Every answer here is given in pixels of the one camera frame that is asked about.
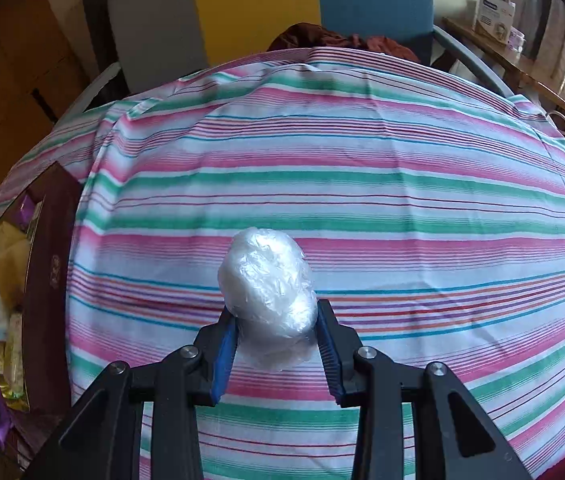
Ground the wooden side desk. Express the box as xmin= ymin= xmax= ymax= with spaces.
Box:
xmin=443 ymin=16 xmax=565 ymax=146

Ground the dark red cloth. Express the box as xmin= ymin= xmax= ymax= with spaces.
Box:
xmin=267 ymin=22 xmax=421 ymax=63

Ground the gold tin box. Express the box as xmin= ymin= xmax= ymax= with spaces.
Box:
xmin=0 ymin=162 xmax=83 ymax=416

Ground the white plastic-wrapped ball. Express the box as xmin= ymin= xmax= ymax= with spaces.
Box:
xmin=217 ymin=227 xmax=319 ymax=372

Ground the white carton box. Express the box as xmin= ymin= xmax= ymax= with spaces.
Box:
xmin=473 ymin=0 xmax=517 ymax=43

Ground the striped tablecloth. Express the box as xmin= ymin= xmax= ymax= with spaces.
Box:
xmin=0 ymin=46 xmax=565 ymax=480

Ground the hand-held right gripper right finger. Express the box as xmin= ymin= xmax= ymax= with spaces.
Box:
xmin=315 ymin=299 xmax=533 ymax=480

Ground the wooden wardrobe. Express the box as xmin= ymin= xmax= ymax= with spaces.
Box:
xmin=0 ymin=0 xmax=93 ymax=221

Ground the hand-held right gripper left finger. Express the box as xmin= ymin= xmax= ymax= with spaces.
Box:
xmin=22 ymin=305 xmax=238 ymax=480

